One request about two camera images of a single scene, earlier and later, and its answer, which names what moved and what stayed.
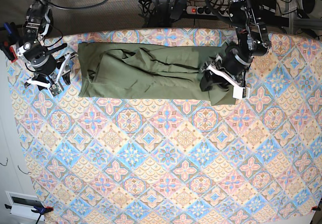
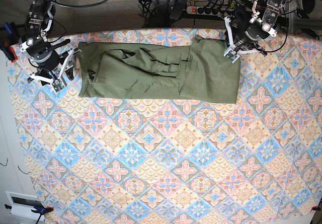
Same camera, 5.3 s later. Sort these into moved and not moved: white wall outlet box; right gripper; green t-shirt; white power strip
Moved: right gripper
Not moved: white wall outlet box; green t-shirt; white power strip
